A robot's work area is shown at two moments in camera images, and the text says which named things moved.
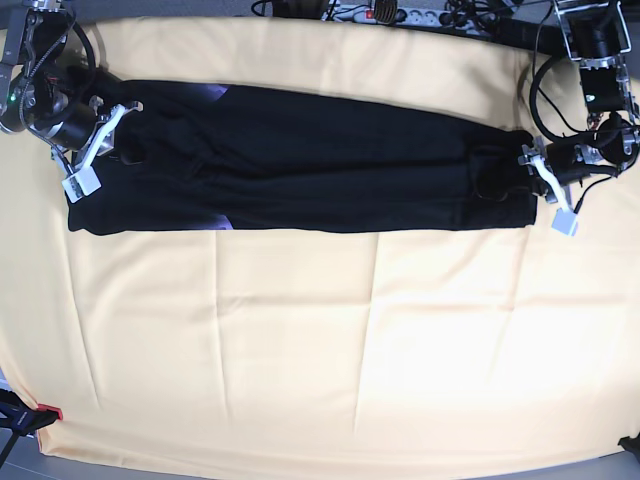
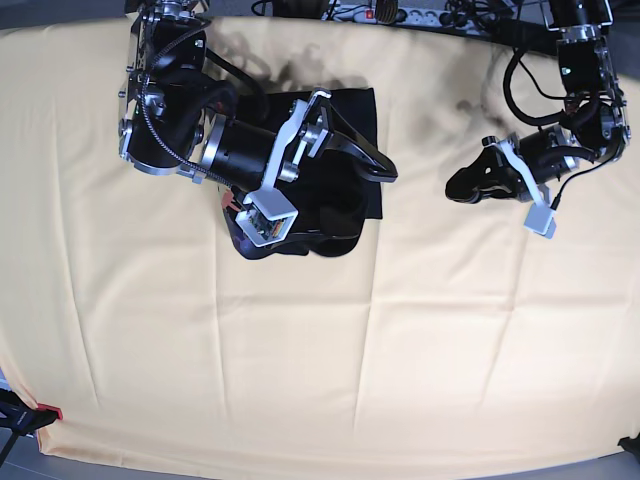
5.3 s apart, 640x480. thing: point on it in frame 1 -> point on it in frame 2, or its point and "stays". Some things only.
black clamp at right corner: [631, 444] stays
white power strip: [419, 16] stays
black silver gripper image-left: [88, 131] -> [251, 157]
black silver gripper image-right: [553, 168] -> [550, 151]
